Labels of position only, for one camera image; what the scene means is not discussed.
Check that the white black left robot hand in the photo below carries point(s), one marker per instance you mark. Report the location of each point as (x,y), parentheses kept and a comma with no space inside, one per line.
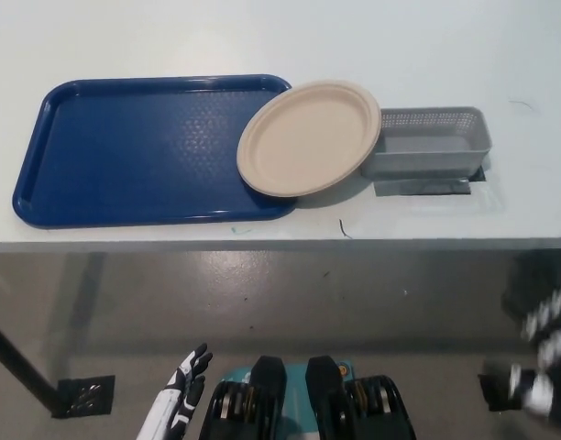
(175,403)

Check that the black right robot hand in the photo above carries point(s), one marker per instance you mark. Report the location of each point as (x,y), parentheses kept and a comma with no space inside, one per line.
(557,366)

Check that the beige round paper plate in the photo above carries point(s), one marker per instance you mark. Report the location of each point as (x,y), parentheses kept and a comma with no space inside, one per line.
(308,137)

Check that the black table foot plate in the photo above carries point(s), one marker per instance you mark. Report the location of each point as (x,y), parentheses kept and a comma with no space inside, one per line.
(493,392)
(88,396)

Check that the blue plastic serving tray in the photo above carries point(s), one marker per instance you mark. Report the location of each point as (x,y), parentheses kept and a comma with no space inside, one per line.
(138,151)

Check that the black teal robot body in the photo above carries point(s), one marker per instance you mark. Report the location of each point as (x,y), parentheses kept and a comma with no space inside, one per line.
(326,403)

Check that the black table leg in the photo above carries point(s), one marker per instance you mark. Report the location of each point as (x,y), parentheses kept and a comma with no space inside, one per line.
(19,362)

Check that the grey perforated plastic basket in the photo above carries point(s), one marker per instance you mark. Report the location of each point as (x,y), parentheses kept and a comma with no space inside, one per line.
(427,158)

